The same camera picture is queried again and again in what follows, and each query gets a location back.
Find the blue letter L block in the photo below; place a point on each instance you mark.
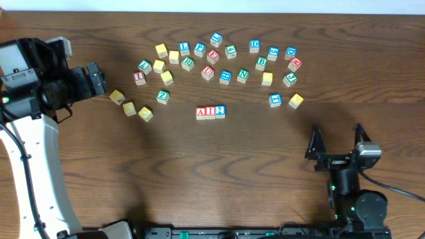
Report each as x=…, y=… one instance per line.
x=184, y=48

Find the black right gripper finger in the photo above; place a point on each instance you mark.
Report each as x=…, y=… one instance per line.
x=316, y=145
x=360, y=134

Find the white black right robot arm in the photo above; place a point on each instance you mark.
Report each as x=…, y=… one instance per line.
x=359, y=213

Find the green letter J block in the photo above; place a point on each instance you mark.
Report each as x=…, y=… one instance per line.
x=290, y=79

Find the red letter i block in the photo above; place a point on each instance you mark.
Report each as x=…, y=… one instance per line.
x=210, y=112
x=139, y=78

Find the green letter R block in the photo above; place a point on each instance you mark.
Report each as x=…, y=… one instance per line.
x=188, y=63

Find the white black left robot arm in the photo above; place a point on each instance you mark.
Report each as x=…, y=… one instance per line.
x=36, y=82

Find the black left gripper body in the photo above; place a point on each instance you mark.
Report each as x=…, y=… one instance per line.
x=78, y=87

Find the blue letter H block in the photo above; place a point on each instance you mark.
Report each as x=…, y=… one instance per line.
x=225, y=77

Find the red letter M block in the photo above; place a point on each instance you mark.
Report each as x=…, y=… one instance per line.
x=294, y=64

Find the red letter A block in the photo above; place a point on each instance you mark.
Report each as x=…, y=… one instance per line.
x=200, y=113

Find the blue letter D block right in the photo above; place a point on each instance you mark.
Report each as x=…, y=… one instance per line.
x=291, y=53

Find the green letter Z block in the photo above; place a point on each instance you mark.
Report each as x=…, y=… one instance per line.
x=163, y=96

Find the blue number 2 block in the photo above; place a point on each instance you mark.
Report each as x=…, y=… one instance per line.
x=220, y=111

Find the blue block top centre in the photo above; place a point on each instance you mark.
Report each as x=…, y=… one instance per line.
x=216, y=39

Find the red letter U block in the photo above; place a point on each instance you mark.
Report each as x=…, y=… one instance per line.
x=207, y=72

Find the yellow block far left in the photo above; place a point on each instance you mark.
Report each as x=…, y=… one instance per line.
x=117, y=97

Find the yellow block centre right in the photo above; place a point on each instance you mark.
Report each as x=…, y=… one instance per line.
x=267, y=78

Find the yellow block top left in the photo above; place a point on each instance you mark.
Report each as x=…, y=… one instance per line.
x=161, y=50

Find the blue letter T block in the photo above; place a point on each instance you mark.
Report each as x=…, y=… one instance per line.
x=275, y=100

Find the green letter B block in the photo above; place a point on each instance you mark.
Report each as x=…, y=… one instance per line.
x=261, y=63

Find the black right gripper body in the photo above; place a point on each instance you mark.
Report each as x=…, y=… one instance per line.
x=333, y=162

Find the green letter N block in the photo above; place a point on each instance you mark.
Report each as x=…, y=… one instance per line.
x=243, y=75

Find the blue letter S block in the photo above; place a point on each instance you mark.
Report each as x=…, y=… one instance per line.
x=273, y=53

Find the green number 4 block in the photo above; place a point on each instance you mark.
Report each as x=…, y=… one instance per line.
x=230, y=51

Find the red letter E block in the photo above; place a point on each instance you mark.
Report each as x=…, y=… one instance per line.
x=213, y=56

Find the blue letter d block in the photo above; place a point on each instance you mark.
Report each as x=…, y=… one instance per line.
x=254, y=46
x=291, y=53

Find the yellow block far right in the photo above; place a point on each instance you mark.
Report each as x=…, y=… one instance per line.
x=295, y=101

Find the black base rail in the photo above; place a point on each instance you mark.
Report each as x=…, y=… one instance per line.
x=288, y=231

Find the yellow block near Z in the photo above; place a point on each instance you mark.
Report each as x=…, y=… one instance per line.
x=167, y=78

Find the yellow block lower left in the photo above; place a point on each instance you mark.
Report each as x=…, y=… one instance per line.
x=129, y=109

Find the yellow block lower middle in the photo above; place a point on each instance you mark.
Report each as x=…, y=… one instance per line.
x=145, y=114

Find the green letter L block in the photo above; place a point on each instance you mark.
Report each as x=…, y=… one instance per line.
x=145, y=66

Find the blue letter P block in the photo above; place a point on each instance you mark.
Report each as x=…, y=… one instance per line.
x=199, y=49

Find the yellow block middle left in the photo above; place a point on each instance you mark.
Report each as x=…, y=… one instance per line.
x=159, y=66

